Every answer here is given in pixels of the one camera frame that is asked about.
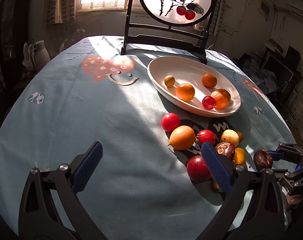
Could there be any dark passion fruit front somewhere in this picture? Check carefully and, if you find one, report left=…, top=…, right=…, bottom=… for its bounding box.
left=254, top=149, right=273, bottom=172

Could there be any dark passion fruit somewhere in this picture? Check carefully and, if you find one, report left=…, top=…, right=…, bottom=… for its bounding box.
left=216, top=141, right=235, bottom=159
left=254, top=149, right=273, bottom=172

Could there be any large textured orange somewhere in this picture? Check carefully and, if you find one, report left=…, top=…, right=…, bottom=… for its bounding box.
left=211, top=88, right=231, bottom=109

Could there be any small red tomato front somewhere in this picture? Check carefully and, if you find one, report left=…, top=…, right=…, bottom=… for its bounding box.
left=202, top=96, right=216, bottom=110

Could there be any small green-brown kiwi fruit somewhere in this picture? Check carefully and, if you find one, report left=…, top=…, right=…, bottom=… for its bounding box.
left=164, top=75, right=175, bottom=88

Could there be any yellow orange centre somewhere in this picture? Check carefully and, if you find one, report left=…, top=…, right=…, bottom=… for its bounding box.
left=233, top=147, right=246, bottom=166

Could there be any large yellow-orange fruit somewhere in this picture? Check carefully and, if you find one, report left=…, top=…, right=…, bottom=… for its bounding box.
left=212, top=180, right=222, bottom=192

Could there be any small yellow-orange fruit back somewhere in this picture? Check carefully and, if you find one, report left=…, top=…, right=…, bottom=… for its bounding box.
left=237, top=131, right=244, bottom=144

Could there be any pale yellow round fruit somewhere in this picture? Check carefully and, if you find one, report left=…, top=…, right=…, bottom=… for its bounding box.
left=220, top=129, right=240, bottom=147

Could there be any dark passion fruit upper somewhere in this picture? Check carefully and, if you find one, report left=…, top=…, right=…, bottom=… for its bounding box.
left=216, top=141, right=235, bottom=159

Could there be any large red apple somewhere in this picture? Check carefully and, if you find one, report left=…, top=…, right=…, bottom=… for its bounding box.
left=186, top=155, right=211, bottom=183

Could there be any grey cloth pile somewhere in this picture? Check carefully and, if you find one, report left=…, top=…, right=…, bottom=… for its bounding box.
left=233, top=54, right=278, bottom=95

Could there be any red tomato middle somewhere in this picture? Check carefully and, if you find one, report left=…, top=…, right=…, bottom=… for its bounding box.
left=196, top=129, right=216, bottom=147

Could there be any black metal rack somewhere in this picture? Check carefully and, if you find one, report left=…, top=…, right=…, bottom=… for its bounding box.
left=261, top=38, right=302, bottom=106

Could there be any orange fruit behind kiwi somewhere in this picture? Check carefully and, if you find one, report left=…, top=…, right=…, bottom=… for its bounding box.
left=169, top=126, right=196, bottom=150

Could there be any red tomato far left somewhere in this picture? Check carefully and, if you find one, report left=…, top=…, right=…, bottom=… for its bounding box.
left=161, top=113, right=180, bottom=133

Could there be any white oval plate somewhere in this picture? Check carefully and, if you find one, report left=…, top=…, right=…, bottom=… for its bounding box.
left=147, top=56, right=241, bottom=118

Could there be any teal printed tablecloth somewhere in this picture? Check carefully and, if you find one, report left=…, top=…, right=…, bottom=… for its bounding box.
left=0, top=35, right=296, bottom=240

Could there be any white jug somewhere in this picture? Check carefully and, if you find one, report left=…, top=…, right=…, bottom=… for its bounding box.
left=22, top=40, right=50, bottom=73

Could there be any black framed painted screen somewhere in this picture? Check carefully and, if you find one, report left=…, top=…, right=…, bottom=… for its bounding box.
left=120, top=0, right=218, bottom=63

